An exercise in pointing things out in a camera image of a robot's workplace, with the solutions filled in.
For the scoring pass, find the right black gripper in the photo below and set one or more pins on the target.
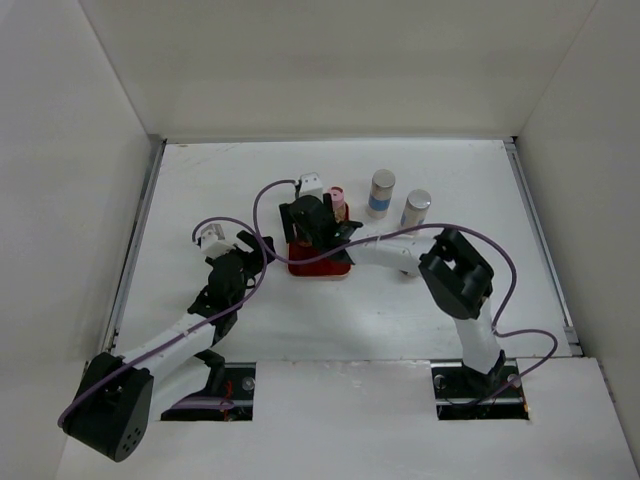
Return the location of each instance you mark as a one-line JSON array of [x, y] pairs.
[[288, 219]]

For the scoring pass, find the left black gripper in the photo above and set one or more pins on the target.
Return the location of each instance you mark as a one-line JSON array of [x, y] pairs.
[[254, 259]]

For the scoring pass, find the pink cap condiment bottle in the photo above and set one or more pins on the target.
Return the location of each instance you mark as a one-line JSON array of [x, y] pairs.
[[339, 205]]

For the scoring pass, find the blue label silver cap bottle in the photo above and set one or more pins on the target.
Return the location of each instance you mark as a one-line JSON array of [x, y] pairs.
[[382, 185]]

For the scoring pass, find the tall silver cap spice bottle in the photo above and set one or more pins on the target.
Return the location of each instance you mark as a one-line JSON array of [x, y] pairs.
[[417, 204]]

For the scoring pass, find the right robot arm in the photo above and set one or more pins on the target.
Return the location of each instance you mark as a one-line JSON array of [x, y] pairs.
[[458, 278]]

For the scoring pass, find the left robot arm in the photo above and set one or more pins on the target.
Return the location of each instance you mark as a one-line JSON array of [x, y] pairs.
[[119, 396]]

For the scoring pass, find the red lacquer tray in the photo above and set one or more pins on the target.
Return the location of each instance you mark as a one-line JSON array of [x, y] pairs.
[[299, 262]]

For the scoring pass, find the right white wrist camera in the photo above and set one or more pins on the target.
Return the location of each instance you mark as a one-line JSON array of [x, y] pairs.
[[310, 184]]

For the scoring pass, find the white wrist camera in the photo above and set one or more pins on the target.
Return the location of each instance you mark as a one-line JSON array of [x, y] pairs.
[[212, 241], [310, 184]]

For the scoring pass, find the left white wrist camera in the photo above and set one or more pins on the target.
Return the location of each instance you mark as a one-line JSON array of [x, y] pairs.
[[212, 241]]

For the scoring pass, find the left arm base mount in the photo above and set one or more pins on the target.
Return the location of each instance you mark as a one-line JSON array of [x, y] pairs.
[[227, 395]]

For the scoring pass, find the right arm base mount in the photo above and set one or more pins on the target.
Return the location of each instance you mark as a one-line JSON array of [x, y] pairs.
[[463, 395]]

